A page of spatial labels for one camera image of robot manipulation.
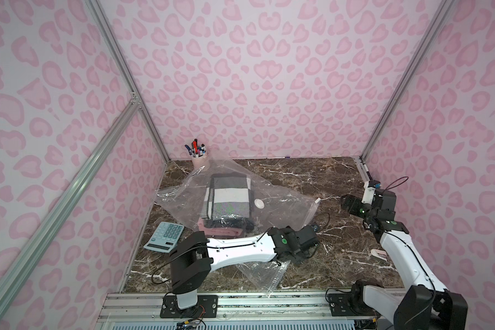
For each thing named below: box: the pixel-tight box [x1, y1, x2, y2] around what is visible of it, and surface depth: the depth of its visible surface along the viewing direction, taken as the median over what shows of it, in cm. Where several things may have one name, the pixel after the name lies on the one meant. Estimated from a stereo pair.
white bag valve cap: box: [253, 198, 265, 209], surface depth 96 cm
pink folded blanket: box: [197, 217, 244, 237], surface depth 90 cm
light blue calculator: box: [143, 221, 185, 253], surface depth 93 cm
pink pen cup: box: [191, 151, 209, 170], surface depth 109 cm
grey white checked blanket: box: [200, 172, 254, 229], surface depth 92 cm
